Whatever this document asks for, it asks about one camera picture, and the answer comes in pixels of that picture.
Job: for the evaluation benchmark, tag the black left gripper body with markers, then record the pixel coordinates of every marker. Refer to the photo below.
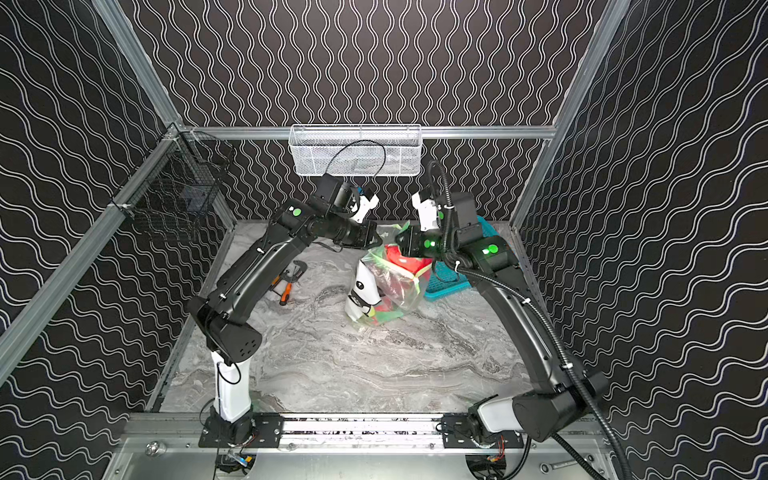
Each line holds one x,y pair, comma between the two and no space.
365,237

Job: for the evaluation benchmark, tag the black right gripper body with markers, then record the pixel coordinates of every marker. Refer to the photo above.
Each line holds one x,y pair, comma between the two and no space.
426,244

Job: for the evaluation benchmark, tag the clear zip-top bag green seal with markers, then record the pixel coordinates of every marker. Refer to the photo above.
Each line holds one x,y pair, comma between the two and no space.
364,297

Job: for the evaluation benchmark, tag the red dragon fruit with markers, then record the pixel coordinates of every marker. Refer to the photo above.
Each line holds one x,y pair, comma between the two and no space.
401,282

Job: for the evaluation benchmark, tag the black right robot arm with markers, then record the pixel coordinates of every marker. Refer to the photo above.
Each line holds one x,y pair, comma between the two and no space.
562,389

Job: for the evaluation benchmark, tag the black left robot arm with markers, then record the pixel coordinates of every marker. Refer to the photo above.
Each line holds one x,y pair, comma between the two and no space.
337,211

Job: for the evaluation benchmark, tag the teal plastic perforated basket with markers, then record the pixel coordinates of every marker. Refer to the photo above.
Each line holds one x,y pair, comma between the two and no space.
444,280

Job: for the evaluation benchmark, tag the grey metal clamp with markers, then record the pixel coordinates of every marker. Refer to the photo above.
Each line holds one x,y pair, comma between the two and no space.
291,274

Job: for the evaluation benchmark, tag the silver wrench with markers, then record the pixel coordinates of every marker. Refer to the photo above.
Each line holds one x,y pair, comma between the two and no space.
547,468

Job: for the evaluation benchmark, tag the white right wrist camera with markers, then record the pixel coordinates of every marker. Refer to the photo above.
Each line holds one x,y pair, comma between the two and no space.
427,210

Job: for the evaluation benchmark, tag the white wire mesh basket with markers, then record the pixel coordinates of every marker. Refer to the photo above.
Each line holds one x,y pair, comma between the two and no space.
356,149

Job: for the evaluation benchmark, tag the orange handled screwdriver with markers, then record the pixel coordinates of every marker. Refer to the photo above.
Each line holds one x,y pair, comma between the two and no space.
287,293

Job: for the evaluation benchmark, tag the black wire basket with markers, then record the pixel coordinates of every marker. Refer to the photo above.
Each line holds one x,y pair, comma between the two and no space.
173,202

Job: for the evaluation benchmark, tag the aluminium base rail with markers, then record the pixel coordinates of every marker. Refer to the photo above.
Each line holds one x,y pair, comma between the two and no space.
327,433

